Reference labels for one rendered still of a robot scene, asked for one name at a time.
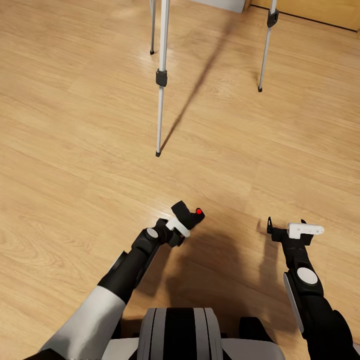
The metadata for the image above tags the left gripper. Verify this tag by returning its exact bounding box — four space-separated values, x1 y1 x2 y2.
155 218 185 248

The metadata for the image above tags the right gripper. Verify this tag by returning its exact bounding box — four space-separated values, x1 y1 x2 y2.
267 217 313 255

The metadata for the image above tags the robot trunk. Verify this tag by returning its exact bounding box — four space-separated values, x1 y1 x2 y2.
137 308 223 360

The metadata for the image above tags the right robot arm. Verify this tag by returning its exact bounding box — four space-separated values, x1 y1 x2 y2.
267 217 360 360

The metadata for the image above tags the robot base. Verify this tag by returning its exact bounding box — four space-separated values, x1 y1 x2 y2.
101 317 286 360

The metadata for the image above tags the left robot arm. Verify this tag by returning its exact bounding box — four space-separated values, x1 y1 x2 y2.
24 217 190 360

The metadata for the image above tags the digital camera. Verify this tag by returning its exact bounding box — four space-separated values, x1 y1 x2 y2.
171 200 205 231

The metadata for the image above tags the camera tripod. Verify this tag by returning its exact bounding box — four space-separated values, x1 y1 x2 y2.
150 0 280 157

